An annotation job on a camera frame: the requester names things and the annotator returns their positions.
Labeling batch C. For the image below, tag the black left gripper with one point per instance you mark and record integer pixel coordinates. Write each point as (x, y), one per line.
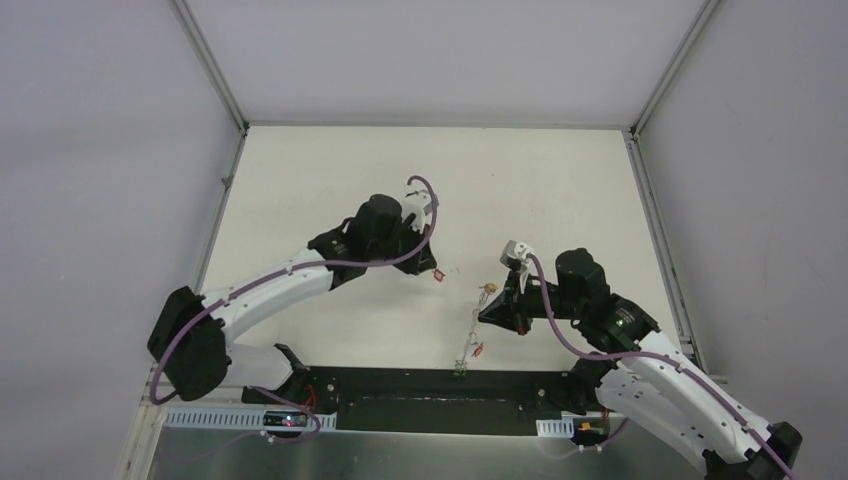
(418, 260)

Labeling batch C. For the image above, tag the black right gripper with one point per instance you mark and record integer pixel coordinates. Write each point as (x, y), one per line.
(510, 308)

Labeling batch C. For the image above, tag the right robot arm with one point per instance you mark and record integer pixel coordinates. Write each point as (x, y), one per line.
(628, 365)

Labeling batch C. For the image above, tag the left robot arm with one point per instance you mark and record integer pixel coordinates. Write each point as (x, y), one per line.
(195, 336)

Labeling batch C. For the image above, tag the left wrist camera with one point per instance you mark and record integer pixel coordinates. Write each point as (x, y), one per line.
(417, 209)

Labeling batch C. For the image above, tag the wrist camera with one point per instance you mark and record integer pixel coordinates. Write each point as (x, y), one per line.
(417, 209)
(515, 256)

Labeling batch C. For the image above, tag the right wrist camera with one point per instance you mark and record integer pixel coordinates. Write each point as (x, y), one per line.
(515, 256)

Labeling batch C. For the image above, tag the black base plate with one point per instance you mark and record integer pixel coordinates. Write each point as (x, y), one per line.
(478, 402)

